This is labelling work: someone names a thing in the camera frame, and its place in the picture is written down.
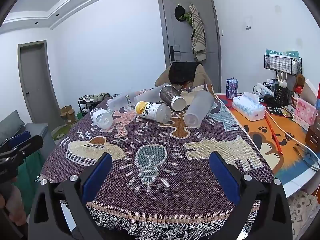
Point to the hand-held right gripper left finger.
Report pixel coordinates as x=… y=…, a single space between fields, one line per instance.
x=97 y=172

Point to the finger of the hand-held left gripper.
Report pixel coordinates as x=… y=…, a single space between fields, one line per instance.
x=18 y=138
x=27 y=146

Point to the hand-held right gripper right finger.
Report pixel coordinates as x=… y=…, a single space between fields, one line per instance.
x=223 y=172

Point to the wide frosted plastic cup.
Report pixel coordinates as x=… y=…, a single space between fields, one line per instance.
x=198 y=108

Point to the slim frosted plastic cup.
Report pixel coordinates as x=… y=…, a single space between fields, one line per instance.
x=122 y=100

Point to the dark grey cup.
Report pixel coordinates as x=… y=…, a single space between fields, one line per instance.
x=171 y=96

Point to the short frosted plastic cup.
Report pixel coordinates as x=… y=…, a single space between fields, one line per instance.
x=147 y=93

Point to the person's left hand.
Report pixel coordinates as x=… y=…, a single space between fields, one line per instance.
x=15 y=206

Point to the grey sofa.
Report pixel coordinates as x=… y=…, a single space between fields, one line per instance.
x=15 y=125

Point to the green cloth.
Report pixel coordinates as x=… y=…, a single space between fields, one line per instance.
x=31 y=175

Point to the green rug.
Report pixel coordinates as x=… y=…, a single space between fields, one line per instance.
x=61 y=131

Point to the cat print table mat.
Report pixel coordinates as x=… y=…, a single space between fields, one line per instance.
x=252 y=131

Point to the cardboard box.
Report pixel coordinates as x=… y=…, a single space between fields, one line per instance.
x=68 y=113

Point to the clear bottle white cap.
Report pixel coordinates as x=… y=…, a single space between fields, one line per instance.
x=101 y=117

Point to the plain grey door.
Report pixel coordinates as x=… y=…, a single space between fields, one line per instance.
x=37 y=85

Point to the printed woven blanket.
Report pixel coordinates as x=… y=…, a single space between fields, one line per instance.
x=162 y=180

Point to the red stick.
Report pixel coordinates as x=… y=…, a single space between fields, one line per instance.
x=273 y=131

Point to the black shoe rack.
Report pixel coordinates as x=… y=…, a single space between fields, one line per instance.
x=87 y=105

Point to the white tissue pack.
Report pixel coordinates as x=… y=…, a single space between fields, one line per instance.
x=248 y=106

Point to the eyeglasses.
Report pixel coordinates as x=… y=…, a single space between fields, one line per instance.
x=306 y=156

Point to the blue drink can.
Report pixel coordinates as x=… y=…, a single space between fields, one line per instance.
x=231 y=88

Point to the patterned cloth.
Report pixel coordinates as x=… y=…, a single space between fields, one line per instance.
x=303 y=215

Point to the white power strip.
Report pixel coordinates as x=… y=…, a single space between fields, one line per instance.
x=263 y=88

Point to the black mesh organizer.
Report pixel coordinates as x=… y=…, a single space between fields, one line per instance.
x=283 y=95

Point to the brown drawer box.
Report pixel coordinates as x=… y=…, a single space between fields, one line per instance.
x=313 y=132

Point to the pink flower box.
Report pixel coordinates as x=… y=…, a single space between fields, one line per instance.
x=305 y=108

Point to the black garment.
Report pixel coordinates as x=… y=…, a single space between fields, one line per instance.
x=182 y=72

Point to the white plastic cutlery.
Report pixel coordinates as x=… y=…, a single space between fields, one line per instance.
x=281 y=78

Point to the brown plush toy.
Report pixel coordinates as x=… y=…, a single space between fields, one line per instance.
x=300 y=80

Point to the teal packets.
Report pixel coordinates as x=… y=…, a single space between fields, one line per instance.
x=281 y=53

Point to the plaid scarf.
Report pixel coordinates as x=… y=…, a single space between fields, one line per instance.
x=198 y=35

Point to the grey door with lock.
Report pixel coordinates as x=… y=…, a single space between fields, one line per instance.
x=175 y=35

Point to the green hanging item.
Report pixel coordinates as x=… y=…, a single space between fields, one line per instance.
x=187 y=18

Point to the black hat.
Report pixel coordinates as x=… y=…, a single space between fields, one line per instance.
x=179 y=12

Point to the white wall switch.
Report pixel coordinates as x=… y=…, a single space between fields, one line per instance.
x=247 y=23

